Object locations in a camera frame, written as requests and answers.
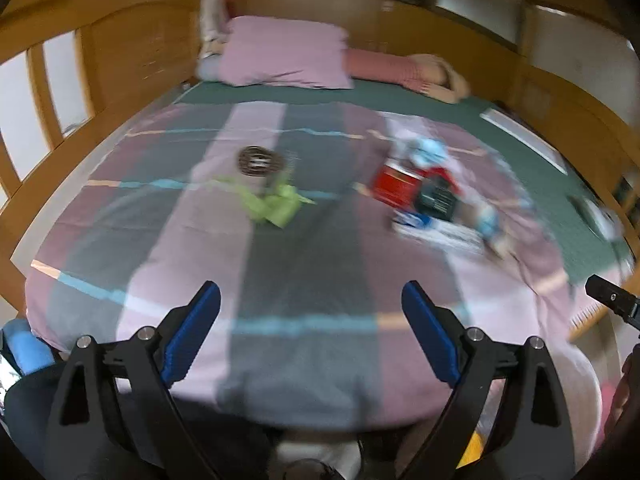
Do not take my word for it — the white massager device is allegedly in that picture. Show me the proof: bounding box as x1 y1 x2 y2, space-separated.
570 195 626 241

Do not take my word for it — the dark green packet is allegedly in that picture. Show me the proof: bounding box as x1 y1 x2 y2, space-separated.
412 177 458 222

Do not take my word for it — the red striped plush toy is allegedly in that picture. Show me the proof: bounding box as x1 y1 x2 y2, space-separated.
345 49 471 105

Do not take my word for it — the pink grey checked blanket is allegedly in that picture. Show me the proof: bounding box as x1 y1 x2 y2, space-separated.
22 100 576 431

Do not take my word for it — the pink pillow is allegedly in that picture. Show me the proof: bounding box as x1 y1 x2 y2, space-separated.
217 15 353 90

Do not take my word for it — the round dark lid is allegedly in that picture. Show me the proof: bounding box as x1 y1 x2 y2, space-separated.
237 146 288 177

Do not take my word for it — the red packet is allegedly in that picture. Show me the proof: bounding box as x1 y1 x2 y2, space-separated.
372 159 421 211

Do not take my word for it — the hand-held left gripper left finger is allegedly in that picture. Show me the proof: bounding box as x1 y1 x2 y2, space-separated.
47 280 222 480

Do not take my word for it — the green patterned bed mat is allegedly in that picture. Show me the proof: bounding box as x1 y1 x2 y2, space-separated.
175 80 640 286

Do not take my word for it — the blue foam roll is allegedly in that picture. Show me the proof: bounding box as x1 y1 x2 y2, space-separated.
2 327 56 376

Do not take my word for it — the hanging cream garment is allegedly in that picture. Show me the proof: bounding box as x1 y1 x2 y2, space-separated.
185 0 236 56

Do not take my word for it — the grey small cushion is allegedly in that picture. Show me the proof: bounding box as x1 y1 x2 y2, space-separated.
195 52 228 81

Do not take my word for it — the green wrapper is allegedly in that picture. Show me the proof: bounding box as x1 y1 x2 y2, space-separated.
210 176 317 228

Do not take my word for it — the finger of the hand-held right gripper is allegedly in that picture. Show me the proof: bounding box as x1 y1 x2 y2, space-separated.
584 274 640 333

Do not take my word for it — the wooden bunk bed frame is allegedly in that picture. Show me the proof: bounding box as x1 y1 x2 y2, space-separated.
0 0 640 331

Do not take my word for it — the light blue printed packet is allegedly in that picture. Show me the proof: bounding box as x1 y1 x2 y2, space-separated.
392 210 488 251

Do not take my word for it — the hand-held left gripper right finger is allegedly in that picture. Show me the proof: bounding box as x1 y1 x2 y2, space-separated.
400 280 576 480

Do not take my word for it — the white flat board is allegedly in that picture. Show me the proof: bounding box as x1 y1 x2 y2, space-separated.
480 108 568 175

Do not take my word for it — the blue face mask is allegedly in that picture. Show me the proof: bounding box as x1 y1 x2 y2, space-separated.
405 137 448 168

